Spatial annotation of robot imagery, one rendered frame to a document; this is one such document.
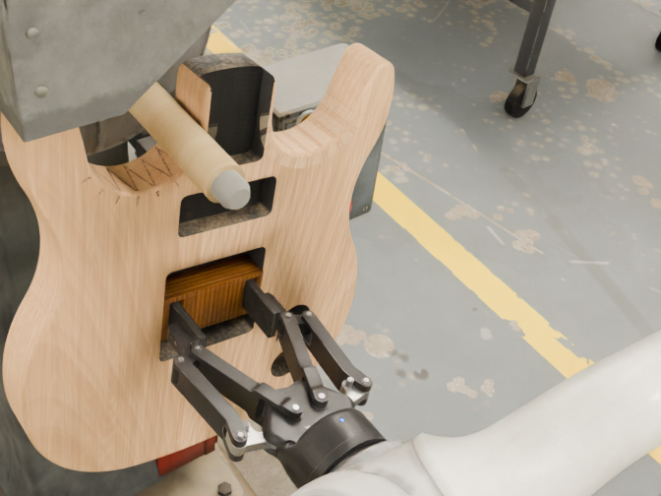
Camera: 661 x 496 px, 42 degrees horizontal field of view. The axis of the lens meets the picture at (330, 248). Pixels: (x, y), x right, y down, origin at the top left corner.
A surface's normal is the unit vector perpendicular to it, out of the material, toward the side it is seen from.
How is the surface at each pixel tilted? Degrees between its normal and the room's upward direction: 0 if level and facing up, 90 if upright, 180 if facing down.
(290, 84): 0
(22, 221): 90
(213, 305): 86
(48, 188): 86
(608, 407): 18
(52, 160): 86
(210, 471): 8
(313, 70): 0
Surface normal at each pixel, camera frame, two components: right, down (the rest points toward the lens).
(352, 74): -0.68, -0.06
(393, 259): 0.11, -0.73
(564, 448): -0.03, -0.30
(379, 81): 0.60, 0.54
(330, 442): -0.24, -0.54
